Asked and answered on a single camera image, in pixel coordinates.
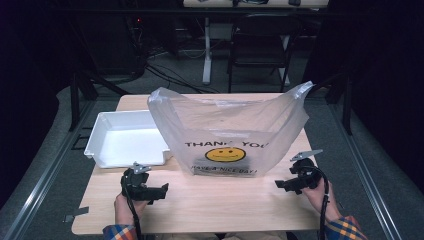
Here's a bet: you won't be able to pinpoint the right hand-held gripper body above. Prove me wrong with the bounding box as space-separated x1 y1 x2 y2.
288 149 324 192

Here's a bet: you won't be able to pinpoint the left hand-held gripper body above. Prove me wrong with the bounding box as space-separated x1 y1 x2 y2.
120 162 162 202

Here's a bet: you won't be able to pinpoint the clear plastic smiley bag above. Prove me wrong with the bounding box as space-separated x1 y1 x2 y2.
147 80 315 178

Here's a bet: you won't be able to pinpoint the person's left hand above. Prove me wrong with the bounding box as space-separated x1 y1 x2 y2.
113 192 150 226

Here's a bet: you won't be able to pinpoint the person's right hand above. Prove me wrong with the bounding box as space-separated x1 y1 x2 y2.
301 178 343 223

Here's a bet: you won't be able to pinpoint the white plastic tray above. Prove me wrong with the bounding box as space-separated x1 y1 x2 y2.
83 109 173 169

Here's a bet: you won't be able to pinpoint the grey tape strip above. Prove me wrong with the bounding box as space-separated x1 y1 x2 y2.
62 206 90 224

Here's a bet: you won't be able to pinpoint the black metal stand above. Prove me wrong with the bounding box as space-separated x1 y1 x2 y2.
68 71 98 133

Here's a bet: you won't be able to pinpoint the white desk leg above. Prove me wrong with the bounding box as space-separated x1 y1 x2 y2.
202 16 214 86

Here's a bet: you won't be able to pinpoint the black chair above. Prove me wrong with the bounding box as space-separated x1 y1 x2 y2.
227 13 302 94

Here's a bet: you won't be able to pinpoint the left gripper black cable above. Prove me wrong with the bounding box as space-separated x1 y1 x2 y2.
120 176 144 240

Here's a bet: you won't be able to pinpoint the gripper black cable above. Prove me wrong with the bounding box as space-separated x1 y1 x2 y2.
308 165 331 240
120 176 144 240

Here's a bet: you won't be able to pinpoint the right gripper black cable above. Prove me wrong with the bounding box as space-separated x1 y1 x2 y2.
308 165 331 240

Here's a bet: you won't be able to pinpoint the aluminium floor rail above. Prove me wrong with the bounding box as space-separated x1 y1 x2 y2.
0 99 98 240
328 99 405 240

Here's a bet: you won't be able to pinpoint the black floor cables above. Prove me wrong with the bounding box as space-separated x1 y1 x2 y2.
143 61 222 95

